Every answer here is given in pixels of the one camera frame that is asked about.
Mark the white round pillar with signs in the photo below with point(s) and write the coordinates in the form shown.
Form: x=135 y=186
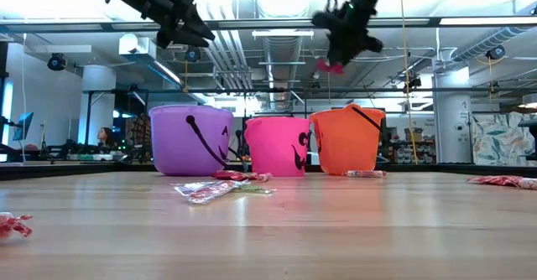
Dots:
x=452 y=116

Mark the purple halloween bucket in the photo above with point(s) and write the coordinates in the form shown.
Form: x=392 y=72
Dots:
x=180 y=141

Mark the ribbed silver duct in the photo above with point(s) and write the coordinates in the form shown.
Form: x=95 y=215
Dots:
x=491 y=41

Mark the person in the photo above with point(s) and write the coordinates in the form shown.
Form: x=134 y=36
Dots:
x=105 y=136

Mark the black aluminium table frame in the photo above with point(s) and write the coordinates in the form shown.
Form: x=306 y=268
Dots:
x=63 y=169

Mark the plain white pillar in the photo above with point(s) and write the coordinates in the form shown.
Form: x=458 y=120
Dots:
x=98 y=104

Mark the orange halloween bucket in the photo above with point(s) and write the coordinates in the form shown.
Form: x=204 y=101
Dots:
x=346 y=141

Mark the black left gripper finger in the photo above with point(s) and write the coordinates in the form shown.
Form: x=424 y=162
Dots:
x=184 y=40
x=199 y=22

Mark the pink halloween bucket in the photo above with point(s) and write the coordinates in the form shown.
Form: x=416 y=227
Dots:
x=272 y=146

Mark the black chair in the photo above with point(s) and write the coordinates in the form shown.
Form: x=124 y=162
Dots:
x=530 y=139

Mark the grey overhead beam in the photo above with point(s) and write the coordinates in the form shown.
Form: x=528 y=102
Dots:
x=260 y=22

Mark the blue lit monitor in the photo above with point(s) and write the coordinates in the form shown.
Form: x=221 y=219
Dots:
x=23 y=126

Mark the leaf patterned panel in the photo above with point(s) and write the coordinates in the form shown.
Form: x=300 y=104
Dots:
x=501 y=139

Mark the twisted red white candy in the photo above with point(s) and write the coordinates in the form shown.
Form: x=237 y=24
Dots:
x=12 y=225

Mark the large red candy packet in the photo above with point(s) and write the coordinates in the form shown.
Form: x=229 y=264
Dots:
x=324 y=67

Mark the greenish flat candy wrapper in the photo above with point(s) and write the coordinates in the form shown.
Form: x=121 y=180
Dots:
x=256 y=189

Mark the small red candy packet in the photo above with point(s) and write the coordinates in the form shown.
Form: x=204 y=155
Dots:
x=237 y=175

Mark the pale candy roll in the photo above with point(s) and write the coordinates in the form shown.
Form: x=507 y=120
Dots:
x=365 y=173

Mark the silver ceiling duct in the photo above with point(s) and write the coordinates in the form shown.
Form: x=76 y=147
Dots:
x=282 y=70

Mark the clear wrapper red candy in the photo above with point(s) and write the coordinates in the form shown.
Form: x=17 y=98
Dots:
x=207 y=191

